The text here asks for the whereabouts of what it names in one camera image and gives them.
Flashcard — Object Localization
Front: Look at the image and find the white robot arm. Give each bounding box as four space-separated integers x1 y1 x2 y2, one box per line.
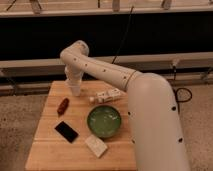
60 40 190 171

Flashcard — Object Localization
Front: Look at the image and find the black smartphone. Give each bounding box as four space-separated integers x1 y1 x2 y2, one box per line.
55 121 78 143

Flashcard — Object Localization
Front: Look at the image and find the black cable on floor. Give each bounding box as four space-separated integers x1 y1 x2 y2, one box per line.
173 87 194 114

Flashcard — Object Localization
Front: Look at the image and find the wooden bamboo table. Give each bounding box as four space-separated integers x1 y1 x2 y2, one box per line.
25 81 136 171

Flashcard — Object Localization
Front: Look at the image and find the brown sausage-shaped object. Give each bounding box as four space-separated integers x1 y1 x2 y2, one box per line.
57 98 69 115

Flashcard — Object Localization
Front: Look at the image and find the white rectangular sponge block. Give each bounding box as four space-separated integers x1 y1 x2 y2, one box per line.
85 135 108 158

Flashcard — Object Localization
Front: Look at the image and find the black hanging cable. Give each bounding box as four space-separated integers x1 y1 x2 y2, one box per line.
110 5 135 65

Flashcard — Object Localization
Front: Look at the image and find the green ceramic bowl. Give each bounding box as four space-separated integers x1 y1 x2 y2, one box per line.
87 105 122 139

